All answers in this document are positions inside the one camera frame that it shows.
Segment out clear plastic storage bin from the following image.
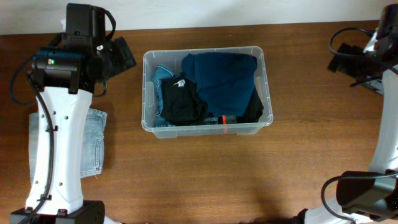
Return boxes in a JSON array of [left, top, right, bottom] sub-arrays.
[[141, 46, 274, 139]]

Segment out light blue jeans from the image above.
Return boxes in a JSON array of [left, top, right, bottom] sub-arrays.
[[29, 108, 108, 184]]

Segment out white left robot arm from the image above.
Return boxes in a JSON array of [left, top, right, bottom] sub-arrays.
[[10, 3, 136, 223]]

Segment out black shirt white logo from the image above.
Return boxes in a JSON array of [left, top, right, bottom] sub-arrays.
[[160, 77, 208, 126]]

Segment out black shorts red grey waistband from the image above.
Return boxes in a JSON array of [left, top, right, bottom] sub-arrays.
[[218, 90, 264, 124]]

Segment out navy blue shirt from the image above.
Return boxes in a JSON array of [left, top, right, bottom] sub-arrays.
[[181, 52, 257, 117]]

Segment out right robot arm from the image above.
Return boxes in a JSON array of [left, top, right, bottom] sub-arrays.
[[292, 4, 397, 224]]

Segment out dark blue jeans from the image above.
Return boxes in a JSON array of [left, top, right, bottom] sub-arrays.
[[152, 65, 218, 128]]

